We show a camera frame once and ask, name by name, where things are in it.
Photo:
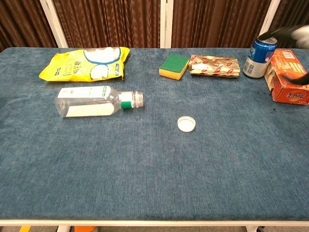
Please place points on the blue fabric table mat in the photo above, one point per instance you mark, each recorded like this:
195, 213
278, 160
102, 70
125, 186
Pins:
154, 169

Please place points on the orange cardboard box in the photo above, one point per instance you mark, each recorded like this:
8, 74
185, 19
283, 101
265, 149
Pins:
287, 70

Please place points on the green yellow sponge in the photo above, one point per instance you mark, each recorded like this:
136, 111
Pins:
175, 65

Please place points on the blue drink can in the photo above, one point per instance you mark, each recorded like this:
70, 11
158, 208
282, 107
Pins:
258, 60

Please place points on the white bottle cap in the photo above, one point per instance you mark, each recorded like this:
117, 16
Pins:
186, 124

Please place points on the brown curtain partition screen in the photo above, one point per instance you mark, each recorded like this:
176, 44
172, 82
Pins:
108, 21
19, 19
297, 12
217, 21

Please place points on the yellow snack bag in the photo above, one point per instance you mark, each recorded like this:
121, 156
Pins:
70, 67

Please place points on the transparent plastic bottle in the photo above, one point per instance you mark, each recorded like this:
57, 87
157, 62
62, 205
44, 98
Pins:
87, 101

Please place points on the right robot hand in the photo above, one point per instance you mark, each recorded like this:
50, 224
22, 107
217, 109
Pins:
301, 35

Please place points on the crumpled gold red wrapper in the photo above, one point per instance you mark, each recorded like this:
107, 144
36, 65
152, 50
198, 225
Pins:
214, 66

